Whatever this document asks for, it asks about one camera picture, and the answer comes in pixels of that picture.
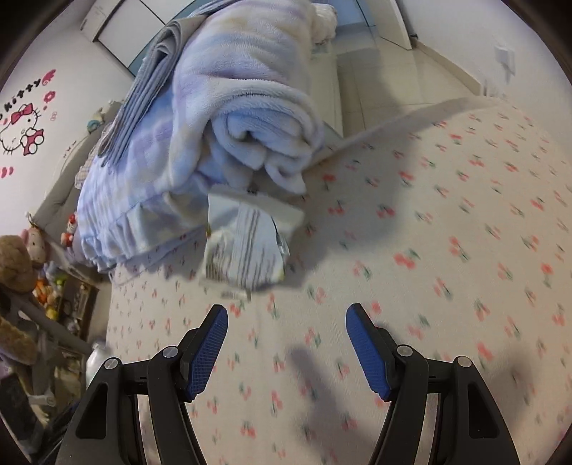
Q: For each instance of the folded striped grey cloth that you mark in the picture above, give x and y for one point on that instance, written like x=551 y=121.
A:
x=147 y=85

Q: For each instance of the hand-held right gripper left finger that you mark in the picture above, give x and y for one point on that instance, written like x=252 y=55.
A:
x=205 y=348

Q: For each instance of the white door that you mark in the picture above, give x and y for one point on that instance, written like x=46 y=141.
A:
x=393 y=20

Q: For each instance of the grey bedding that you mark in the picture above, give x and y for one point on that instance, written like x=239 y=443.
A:
x=62 y=192

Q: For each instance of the shelf of toys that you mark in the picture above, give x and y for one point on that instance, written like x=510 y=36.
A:
x=67 y=299

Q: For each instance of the white wardrobe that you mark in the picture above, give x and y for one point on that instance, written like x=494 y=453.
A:
x=120 y=31

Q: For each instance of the white wall socket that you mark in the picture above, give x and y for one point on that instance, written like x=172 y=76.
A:
x=506 y=60

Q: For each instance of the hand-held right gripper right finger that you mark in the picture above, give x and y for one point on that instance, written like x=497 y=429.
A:
x=366 y=348

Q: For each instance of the plaid pillow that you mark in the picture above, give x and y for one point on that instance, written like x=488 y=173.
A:
x=85 y=172

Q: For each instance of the fluffy blue plaid blanket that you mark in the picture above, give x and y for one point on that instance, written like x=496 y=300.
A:
x=223 y=103

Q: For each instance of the pastel small plush toy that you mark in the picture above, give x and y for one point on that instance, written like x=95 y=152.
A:
x=100 y=120

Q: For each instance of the pink wall sticker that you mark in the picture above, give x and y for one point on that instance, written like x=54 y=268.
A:
x=24 y=129

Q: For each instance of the pink doll plush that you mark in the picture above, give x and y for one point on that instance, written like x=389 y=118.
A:
x=35 y=243

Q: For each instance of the brown plush bear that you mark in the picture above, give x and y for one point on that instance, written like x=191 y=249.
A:
x=15 y=264

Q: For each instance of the white plush toy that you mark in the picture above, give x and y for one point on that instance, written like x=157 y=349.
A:
x=324 y=20

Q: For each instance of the red and white cat plush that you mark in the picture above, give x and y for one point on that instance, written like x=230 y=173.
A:
x=69 y=230

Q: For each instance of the cherry print bed sheet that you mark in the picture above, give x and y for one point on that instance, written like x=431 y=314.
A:
x=424 y=268

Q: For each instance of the white packet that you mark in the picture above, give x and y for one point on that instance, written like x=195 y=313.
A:
x=245 y=250

